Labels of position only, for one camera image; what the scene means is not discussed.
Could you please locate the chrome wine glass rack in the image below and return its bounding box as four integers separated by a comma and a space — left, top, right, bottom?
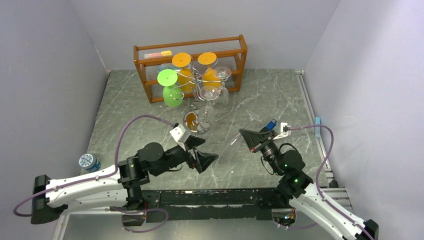
176, 55, 218, 135

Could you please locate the green plastic wine glass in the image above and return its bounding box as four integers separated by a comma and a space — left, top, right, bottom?
157, 69, 184, 107

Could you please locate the orange plastic cup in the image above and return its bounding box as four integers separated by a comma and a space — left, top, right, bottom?
172, 52, 193, 93

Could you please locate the clear wine glass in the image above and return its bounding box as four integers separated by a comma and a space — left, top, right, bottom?
212, 66, 232, 105

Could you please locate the blue packaged item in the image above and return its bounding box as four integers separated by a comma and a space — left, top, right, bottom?
157, 63, 174, 73

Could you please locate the light blue pen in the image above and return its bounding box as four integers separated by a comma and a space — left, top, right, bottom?
314, 116, 321, 139

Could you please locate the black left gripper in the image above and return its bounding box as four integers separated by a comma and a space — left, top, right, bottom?
153, 136, 219, 177

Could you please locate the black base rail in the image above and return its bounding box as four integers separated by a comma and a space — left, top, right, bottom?
121, 187, 291, 228

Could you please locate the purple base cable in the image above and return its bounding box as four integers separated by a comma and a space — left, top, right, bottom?
109, 206, 170, 234

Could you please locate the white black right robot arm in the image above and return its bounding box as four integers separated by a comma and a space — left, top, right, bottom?
239, 129, 379, 240

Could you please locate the wooden shelf rack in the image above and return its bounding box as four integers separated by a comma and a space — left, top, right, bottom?
133, 34, 248, 103

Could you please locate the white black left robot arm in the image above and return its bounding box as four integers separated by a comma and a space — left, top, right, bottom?
30, 135, 219, 225

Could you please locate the blue white patterned can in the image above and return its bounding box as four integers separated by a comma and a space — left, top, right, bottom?
78, 153, 101, 173

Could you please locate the yellow plastic wine glass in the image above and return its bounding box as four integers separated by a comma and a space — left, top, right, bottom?
197, 52, 221, 89

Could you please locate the pink yellow marker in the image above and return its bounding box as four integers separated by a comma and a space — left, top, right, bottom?
143, 50, 173, 59

